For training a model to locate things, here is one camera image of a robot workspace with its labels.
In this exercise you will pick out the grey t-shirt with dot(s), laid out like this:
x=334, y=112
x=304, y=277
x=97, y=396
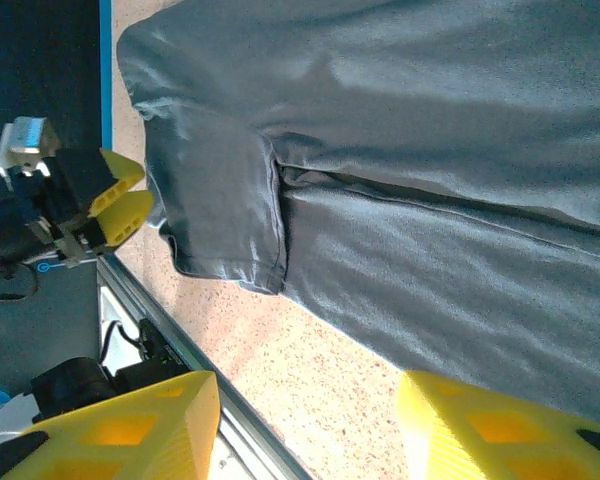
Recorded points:
x=405, y=175

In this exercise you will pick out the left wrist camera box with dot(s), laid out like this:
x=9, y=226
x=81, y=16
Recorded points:
x=25, y=145

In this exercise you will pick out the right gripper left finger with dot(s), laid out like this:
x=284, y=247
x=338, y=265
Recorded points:
x=130, y=430

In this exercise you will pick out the aluminium side rail blue edged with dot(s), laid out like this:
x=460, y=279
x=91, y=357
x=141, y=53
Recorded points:
x=106, y=75

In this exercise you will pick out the long aluminium base rail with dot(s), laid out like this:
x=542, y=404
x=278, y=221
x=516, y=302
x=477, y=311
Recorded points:
x=195, y=360

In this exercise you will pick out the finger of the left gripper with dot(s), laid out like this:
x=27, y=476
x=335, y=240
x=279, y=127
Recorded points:
x=122, y=172
x=125, y=217

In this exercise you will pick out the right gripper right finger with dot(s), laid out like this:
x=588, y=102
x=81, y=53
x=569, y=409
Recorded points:
x=500, y=435

